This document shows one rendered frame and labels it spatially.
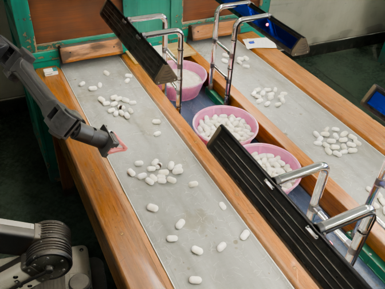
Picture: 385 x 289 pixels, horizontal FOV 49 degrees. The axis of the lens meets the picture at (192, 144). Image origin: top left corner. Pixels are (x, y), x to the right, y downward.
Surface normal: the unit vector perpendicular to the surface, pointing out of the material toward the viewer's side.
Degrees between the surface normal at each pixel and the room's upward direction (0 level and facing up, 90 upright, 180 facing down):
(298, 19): 90
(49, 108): 43
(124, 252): 0
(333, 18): 90
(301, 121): 0
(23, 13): 90
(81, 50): 67
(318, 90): 0
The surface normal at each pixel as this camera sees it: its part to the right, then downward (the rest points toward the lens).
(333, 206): -0.89, 0.25
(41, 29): 0.45, 0.58
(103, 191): 0.05, -0.78
